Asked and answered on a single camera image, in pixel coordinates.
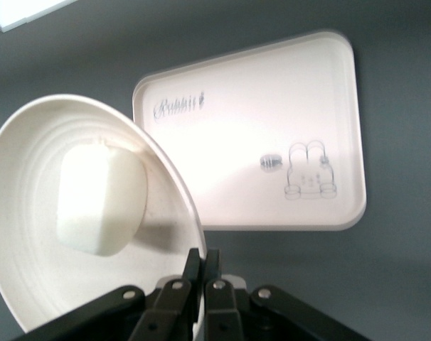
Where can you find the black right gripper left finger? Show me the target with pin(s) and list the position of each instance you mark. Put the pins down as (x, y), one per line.
(165, 312)

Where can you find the white steamed bun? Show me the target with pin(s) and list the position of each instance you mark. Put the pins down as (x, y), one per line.
(98, 199)

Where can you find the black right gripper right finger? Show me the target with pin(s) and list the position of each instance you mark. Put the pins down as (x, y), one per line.
(222, 312)

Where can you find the cream rectangular rabbit tray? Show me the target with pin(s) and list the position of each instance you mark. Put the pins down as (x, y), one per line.
(254, 106)

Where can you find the round cream plate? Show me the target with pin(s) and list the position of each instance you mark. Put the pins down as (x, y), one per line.
(23, 213)

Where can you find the white table edge strip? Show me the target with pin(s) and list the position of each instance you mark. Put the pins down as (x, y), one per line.
(23, 14)

